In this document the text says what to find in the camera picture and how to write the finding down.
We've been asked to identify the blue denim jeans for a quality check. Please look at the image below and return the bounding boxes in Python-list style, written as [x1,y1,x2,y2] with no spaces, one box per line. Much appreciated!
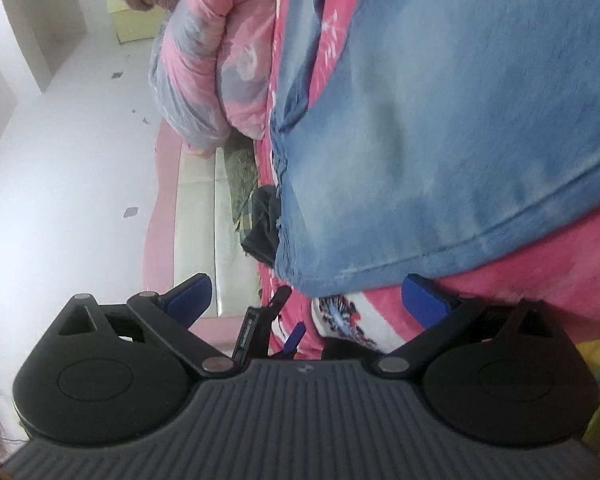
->
[271,0,600,297]

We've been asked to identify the white pink headboard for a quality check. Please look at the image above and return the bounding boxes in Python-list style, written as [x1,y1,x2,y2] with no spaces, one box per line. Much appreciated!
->
[143,122,260,354]

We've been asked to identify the black crumpled garment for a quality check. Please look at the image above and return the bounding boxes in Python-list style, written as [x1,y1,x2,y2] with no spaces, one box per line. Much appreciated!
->
[239,185,282,269]

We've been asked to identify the pale yellow wardrobe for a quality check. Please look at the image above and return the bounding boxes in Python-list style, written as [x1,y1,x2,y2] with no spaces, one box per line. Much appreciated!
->
[106,0,166,44]

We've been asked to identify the green floral pillow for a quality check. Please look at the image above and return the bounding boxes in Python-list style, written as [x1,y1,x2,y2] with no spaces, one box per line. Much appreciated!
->
[223,129,258,223]

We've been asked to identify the pink grey folded duvet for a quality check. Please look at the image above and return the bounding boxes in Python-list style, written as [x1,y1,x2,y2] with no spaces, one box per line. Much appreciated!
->
[149,0,276,156]

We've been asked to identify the plaid pillow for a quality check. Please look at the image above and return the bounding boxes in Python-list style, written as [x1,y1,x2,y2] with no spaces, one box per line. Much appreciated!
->
[235,195,253,236]

